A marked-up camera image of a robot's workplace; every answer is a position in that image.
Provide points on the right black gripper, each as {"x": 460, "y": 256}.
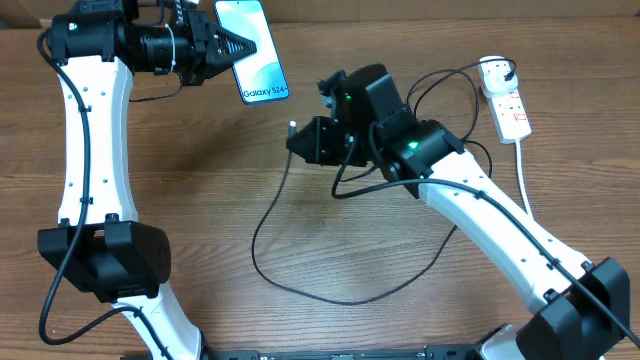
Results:
{"x": 321, "y": 131}

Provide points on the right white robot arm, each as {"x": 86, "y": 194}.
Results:
{"x": 579, "y": 309}

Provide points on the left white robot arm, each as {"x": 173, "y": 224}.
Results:
{"x": 98, "y": 244}

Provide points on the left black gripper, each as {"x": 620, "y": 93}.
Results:
{"x": 207, "y": 60}

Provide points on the blue Galaxy smartphone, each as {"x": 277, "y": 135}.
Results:
{"x": 259, "y": 76}

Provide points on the white charger adapter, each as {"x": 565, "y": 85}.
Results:
{"x": 497, "y": 76}

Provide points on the white power strip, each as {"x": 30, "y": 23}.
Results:
{"x": 510, "y": 118}

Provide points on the cardboard backdrop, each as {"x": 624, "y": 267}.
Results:
{"x": 34, "y": 14}

